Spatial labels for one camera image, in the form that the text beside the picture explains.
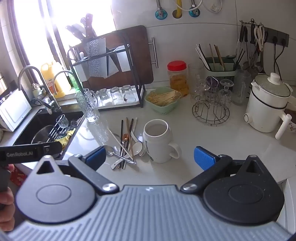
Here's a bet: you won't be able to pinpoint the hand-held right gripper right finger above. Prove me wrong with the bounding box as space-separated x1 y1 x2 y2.
180 146 264 194

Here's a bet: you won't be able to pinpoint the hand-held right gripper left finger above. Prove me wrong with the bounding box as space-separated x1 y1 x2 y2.
36 146 120 196

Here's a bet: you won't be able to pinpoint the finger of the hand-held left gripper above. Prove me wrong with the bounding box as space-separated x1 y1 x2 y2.
43 142 63 159

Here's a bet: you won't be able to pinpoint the large steel spoon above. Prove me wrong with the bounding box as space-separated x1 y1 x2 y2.
102 145 137 165

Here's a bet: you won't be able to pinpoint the copper spoon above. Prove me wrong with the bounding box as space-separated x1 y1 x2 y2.
119 133 130 168

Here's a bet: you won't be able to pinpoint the wooden chopstick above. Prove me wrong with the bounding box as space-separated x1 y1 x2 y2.
125 117 134 160

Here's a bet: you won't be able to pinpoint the black-rimmed white ceramic spoon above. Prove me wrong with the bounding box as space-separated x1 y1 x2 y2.
131 128 147 158

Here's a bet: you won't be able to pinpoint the white mug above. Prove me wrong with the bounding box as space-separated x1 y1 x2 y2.
142 119 182 164

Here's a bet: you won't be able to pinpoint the person's left hand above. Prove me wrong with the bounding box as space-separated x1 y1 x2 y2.
0 164 16 225

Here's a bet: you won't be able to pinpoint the black sink drying rack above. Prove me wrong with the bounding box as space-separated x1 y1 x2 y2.
46 123 70 142

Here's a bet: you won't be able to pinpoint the yellow cloth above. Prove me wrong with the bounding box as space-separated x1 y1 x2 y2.
54 129 76 147

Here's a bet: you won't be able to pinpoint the steel pot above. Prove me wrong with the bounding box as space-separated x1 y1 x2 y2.
31 125 55 146

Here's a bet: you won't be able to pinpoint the black sink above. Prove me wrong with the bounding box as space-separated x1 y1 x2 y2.
13 111 85 160

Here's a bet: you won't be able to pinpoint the red patterned cloth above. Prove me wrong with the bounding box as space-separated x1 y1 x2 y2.
10 168 31 187

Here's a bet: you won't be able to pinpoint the wine glass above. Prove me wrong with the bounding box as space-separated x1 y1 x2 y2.
55 114 70 129

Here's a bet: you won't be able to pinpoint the white countertop appliance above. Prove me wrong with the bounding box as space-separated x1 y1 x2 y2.
0 89 33 132

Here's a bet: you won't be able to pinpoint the tall steel faucet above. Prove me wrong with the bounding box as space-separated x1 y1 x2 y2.
17 65 62 114

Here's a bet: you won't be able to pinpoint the tall textured glass mug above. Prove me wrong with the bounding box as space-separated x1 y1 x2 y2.
74 89 100 123

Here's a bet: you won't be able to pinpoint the clear drinking glass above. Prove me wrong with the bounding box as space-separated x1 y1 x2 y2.
121 85 137 103
95 89 112 106
110 87 126 105

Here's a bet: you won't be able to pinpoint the row of upturned glasses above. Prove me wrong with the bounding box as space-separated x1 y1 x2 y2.
96 89 144 111

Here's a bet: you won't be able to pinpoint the small soap bottle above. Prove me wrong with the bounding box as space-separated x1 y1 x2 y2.
31 82 46 98

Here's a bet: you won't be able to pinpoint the green plastic basket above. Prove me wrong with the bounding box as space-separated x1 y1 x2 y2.
144 87 182 115

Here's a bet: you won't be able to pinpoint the yellow detergent jug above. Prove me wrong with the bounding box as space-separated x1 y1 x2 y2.
40 61 72 98

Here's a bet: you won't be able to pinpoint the crystal goblet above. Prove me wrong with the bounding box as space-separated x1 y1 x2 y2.
194 79 210 102
218 79 233 105

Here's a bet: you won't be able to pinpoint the green bottle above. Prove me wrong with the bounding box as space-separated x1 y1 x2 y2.
69 73 79 90

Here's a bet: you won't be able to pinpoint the bundle of dried yellow strips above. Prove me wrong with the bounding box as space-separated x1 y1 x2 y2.
147 90 181 106

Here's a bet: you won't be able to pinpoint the white electric cooking pot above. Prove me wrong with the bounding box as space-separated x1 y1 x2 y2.
243 72 293 140

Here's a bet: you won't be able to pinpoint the black metal kitchen rack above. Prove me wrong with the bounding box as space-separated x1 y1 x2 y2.
67 30 147 109

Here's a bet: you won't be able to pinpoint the small gooseneck faucet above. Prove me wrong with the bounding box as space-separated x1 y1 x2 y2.
52 70 84 95

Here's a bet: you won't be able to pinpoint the clear glass jug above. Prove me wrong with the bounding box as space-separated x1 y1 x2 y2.
232 69 252 105

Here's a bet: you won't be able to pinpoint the red-lid plastic jar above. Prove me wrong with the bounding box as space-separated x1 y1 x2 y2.
167 61 189 98

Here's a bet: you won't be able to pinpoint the clear glass pitcher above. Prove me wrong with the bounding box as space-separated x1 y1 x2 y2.
188 64 206 100

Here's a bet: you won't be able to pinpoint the white cutlery cup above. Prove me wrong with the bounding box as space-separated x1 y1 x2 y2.
71 59 90 77

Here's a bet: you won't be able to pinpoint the green chopstick holder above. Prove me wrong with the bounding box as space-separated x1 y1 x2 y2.
203 57 243 79

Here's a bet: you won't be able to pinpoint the plain steel cleaver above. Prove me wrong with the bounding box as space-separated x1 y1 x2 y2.
105 54 122 78

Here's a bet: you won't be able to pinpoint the patterned bowl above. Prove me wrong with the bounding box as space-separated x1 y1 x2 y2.
284 108 296 134

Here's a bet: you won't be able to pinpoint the hammered steel cleaver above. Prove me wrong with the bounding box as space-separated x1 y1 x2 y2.
84 37 107 79

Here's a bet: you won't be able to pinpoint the bunch of assorted chopsticks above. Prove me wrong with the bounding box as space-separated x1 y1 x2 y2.
195 44 246 71

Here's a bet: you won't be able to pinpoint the white rack holder box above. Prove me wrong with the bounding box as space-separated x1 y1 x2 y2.
116 45 131 72

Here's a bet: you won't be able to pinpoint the dark wooden cutting board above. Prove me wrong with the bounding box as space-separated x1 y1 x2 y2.
74 25 155 88

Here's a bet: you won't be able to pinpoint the window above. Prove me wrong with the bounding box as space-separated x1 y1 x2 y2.
0 0 116 79

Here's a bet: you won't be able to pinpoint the row of hanging kitchen tools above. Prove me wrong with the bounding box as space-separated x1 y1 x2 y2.
236 22 266 75

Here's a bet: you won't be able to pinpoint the wire glass stand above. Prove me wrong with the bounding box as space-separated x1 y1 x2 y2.
191 91 230 127

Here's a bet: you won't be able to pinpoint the steel bar handle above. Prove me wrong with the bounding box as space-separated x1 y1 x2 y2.
150 37 159 69

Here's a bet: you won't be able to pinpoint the dark-handled knife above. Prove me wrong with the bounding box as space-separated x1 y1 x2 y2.
65 24 85 40

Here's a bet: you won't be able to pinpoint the black power cable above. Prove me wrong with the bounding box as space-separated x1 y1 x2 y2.
273 43 287 75

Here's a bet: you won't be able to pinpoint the wooden-handled knife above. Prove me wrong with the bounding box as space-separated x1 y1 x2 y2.
84 13 96 39

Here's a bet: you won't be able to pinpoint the white-handled scissors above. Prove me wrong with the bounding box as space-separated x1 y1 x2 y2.
254 25 266 52

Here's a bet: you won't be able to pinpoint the black wall socket strip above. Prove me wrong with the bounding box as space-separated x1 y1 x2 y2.
264 27 290 48

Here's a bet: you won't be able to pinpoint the white cable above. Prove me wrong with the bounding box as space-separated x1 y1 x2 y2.
179 0 223 14

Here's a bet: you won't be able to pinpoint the blue pipe flange with hose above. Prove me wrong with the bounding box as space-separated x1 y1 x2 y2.
188 0 201 18
154 0 167 19

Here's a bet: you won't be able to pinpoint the yellow gas hose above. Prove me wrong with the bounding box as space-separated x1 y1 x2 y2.
172 0 183 18

